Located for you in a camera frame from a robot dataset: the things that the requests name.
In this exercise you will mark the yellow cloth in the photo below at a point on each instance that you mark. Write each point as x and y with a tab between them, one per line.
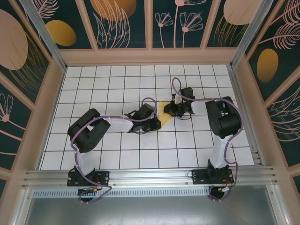
166	119

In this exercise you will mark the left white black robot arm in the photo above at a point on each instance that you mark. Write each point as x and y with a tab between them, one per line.
86	133

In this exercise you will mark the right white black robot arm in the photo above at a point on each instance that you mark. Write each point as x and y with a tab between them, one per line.
225	119

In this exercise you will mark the grey sheet metal panel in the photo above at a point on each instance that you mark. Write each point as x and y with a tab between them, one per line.
150	211

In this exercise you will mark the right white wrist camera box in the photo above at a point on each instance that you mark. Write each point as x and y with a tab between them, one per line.
177	99

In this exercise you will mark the aluminium side rail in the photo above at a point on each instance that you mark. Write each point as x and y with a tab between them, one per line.
235	80

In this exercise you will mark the long aluminium mounting rail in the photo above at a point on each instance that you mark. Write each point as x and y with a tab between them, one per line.
150	175

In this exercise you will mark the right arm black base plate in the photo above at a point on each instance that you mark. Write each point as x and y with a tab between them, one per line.
199	177

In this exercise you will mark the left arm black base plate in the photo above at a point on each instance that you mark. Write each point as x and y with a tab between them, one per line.
103	177

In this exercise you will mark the aluminium frame post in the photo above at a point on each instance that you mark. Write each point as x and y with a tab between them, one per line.
251	32
48	39

